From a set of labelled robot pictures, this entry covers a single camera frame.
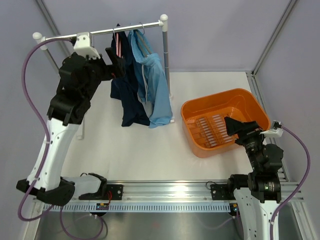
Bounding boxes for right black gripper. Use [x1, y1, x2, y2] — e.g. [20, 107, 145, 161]
[225, 116, 268, 171]

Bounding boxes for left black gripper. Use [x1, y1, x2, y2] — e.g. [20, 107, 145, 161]
[81, 47, 125, 100]

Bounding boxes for pink hanger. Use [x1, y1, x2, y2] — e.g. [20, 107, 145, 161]
[112, 32, 123, 58]

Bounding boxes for grey hanger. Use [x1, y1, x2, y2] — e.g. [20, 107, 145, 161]
[133, 27, 154, 57]

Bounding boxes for light blue shorts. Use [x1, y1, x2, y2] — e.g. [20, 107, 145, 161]
[127, 30, 173, 129]

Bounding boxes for navy blue shorts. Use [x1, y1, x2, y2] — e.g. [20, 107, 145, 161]
[110, 31, 150, 127]

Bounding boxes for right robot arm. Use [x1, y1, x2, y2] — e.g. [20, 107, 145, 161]
[224, 116, 284, 240]

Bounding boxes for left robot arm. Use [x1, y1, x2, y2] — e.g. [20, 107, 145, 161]
[16, 47, 125, 206]

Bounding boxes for orange plastic basket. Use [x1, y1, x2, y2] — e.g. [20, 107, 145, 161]
[180, 88, 271, 158]

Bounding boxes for white metal clothes rack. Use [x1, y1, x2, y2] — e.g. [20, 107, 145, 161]
[32, 14, 176, 140]

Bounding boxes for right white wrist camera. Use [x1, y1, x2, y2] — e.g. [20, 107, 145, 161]
[260, 120, 284, 138]

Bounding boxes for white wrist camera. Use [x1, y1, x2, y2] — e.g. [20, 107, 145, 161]
[73, 32, 101, 60]
[260, 120, 284, 138]

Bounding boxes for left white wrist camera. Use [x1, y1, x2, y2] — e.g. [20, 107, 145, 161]
[73, 32, 101, 60]

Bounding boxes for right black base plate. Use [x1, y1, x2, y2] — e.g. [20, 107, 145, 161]
[210, 183, 232, 201]

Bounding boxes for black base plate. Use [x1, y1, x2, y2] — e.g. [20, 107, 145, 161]
[79, 183, 125, 201]
[210, 183, 232, 201]

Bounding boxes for aluminium mounting rail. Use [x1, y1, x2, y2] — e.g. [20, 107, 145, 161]
[32, 179, 305, 202]

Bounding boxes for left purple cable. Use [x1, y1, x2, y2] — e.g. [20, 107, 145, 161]
[19, 36, 105, 238]

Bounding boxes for white slotted cable duct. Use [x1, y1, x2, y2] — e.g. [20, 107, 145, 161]
[42, 202, 231, 212]

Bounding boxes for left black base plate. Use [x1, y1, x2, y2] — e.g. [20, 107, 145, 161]
[79, 183, 125, 201]

